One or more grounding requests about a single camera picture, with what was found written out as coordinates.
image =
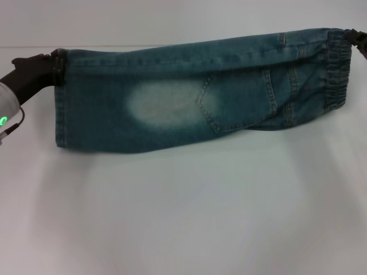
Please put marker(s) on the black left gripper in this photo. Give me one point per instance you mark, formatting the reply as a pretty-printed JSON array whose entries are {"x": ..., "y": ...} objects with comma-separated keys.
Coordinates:
[{"x": 31, "y": 74}]

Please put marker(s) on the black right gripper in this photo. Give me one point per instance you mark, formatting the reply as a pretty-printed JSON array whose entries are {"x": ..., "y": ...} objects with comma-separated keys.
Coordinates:
[{"x": 364, "y": 46}]

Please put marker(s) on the blue faded denim shorts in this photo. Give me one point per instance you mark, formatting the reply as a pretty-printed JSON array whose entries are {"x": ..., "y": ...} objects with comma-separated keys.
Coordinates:
[{"x": 172, "y": 120}]

